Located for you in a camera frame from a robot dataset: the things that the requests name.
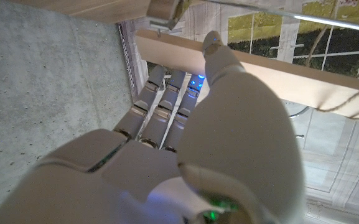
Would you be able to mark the wooden hanger with metal clips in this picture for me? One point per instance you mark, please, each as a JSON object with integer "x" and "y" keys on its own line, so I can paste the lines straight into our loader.
{"x": 291, "y": 81}

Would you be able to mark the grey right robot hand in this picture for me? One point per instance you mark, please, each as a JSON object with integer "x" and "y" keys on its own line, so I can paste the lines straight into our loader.
{"x": 235, "y": 130}

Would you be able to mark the printed window backdrop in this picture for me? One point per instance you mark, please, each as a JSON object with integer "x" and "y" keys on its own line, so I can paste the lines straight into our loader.
{"x": 338, "y": 186}

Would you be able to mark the jute twine spool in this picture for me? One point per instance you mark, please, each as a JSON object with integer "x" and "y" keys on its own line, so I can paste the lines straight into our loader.
{"x": 353, "y": 97}

